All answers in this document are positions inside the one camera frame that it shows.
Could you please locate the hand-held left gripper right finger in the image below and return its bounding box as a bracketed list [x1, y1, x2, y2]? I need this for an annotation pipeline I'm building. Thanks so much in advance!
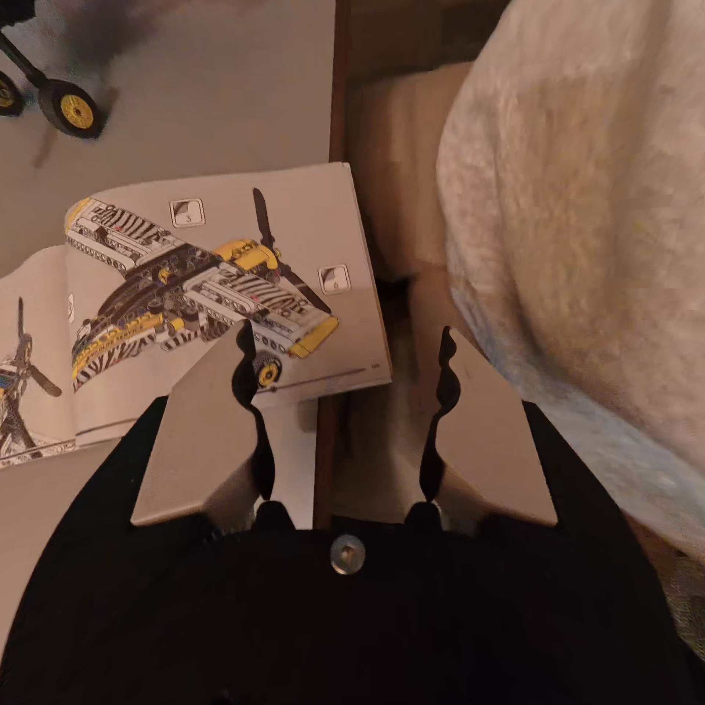
[419, 326, 559, 528]

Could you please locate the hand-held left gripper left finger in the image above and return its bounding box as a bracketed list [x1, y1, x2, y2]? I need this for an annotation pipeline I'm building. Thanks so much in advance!
[130, 319, 276, 528]

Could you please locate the lego instruction booklet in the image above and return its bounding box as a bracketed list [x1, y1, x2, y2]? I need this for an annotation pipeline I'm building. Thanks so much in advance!
[0, 161, 393, 470]

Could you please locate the lego airplane model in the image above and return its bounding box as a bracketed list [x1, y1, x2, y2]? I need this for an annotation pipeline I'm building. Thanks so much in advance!
[0, 0, 106, 140]

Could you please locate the person's grey hoodie torso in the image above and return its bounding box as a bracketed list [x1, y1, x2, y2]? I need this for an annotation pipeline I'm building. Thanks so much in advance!
[435, 0, 705, 662]

